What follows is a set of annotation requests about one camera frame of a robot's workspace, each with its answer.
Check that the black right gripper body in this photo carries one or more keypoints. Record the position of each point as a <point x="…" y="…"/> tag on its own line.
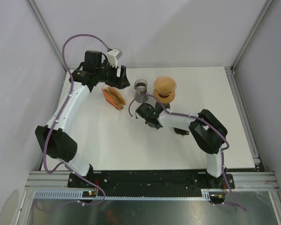
<point x="146" y="122"/>

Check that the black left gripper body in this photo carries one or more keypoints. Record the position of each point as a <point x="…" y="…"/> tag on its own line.
<point x="107" y="74"/>

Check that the orange coffee filter box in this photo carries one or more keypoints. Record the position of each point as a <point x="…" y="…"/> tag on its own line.
<point x="108" y="97"/>

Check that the olive green plastic dripper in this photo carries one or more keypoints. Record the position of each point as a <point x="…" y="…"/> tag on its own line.
<point x="181" y="131"/>

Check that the pink glass dripper cone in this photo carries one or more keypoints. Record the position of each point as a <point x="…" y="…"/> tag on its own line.
<point x="174" y="86"/>

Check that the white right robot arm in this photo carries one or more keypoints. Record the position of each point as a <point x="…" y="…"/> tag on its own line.
<point x="208" y="132"/>

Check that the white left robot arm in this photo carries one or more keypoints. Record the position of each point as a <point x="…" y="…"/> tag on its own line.
<point x="53" y="138"/>

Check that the brown paper filter stack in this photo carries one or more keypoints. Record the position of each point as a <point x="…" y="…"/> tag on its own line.
<point x="117" y="97"/>

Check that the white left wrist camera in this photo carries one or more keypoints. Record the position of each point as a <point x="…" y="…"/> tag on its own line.
<point x="113" y="56"/>

